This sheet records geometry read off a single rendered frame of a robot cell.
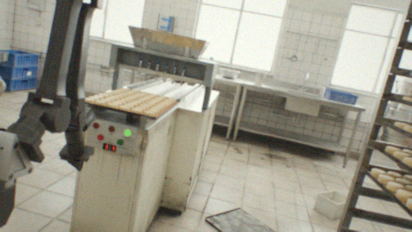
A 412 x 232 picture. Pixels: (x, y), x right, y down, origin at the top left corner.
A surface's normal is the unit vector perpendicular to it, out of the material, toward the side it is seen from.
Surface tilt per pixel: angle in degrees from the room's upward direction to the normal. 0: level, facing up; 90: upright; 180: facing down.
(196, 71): 90
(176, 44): 115
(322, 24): 90
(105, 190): 90
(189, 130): 90
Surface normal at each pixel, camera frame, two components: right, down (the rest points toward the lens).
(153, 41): -0.18, 0.57
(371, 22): -0.17, 0.17
